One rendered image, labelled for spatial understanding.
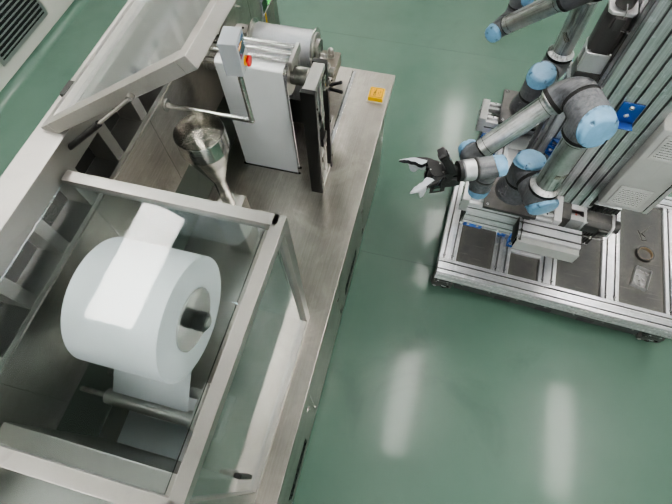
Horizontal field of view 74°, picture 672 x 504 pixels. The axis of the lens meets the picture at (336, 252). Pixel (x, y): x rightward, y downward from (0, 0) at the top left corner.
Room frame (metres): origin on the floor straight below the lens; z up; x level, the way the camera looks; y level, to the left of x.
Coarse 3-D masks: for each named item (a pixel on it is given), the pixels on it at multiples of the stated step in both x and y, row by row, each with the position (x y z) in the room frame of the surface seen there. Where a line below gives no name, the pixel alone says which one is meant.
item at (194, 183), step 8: (224, 96) 1.41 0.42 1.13; (224, 104) 1.39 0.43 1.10; (224, 112) 1.37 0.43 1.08; (224, 120) 1.35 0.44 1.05; (232, 120) 1.41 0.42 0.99; (232, 128) 1.39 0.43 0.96; (232, 136) 1.37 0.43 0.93; (192, 168) 1.07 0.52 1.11; (184, 176) 1.01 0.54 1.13; (192, 176) 1.05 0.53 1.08; (200, 176) 1.09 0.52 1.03; (184, 184) 1.00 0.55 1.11; (192, 184) 1.03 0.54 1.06; (200, 184) 1.07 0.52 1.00; (208, 184) 1.11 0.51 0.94; (176, 192) 0.94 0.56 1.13; (184, 192) 0.98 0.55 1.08; (192, 192) 1.01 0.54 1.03; (200, 192) 1.05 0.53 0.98; (208, 192) 1.09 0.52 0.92
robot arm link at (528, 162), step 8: (520, 152) 1.12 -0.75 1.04; (528, 152) 1.11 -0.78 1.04; (536, 152) 1.11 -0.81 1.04; (520, 160) 1.07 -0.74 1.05; (528, 160) 1.07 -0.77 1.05; (536, 160) 1.07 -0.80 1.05; (544, 160) 1.07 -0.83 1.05; (512, 168) 1.08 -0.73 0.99; (520, 168) 1.05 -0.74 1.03; (528, 168) 1.03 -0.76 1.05; (536, 168) 1.03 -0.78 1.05; (512, 176) 1.06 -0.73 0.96; (520, 176) 1.03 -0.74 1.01; (528, 176) 1.01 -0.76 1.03; (512, 184) 1.05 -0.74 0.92
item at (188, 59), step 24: (216, 0) 0.77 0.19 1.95; (120, 24) 1.11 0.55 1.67; (216, 24) 0.73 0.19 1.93; (192, 48) 0.65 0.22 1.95; (144, 72) 0.67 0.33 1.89; (168, 72) 0.65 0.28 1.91; (72, 96) 0.86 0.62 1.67; (96, 96) 0.72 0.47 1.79; (120, 96) 0.68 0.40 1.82; (48, 120) 0.78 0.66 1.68; (72, 120) 0.73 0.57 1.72; (72, 144) 0.73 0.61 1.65
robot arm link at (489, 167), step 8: (480, 160) 0.92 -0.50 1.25; (488, 160) 0.92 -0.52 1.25; (496, 160) 0.92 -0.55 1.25; (504, 160) 0.92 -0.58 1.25; (480, 168) 0.90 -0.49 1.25; (488, 168) 0.90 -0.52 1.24; (496, 168) 0.90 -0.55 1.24; (504, 168) 0.90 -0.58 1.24; (480, 176) 0.88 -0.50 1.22; (488, 176) 0.88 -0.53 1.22; (496, 176) 0.89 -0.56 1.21
